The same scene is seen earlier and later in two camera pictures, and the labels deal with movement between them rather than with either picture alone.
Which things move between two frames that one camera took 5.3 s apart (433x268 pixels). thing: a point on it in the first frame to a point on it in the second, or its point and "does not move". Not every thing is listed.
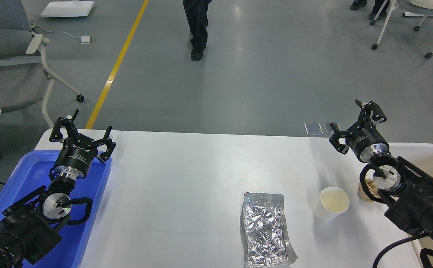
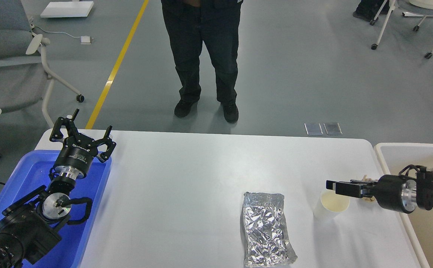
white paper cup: [333, 200] does not move
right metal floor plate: [329, 130] does not move
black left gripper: [76, 156] does not move
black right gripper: [366, 142] to [393, 191]
